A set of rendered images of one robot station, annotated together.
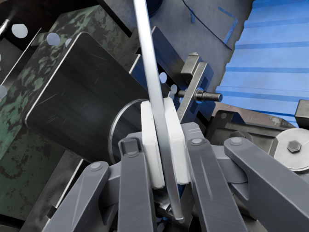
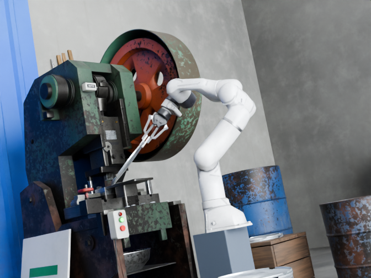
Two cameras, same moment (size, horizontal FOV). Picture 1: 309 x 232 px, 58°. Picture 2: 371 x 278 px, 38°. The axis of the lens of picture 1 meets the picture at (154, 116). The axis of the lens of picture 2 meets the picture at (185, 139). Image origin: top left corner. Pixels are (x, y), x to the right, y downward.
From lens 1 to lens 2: 2.90 m
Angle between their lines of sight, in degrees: 81
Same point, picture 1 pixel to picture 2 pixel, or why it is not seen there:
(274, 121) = (46, 191)
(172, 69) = not seen: hidden behind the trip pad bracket
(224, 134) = (113, 160)
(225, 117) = (103, 168)
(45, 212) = (152, 197)
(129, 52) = (106, 205)
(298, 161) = (110, 145)
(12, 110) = (149, 217)
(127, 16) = not seen: hidden behind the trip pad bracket
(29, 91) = (143, 214)
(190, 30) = not seen: outside the picture
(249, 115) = (49, 201)
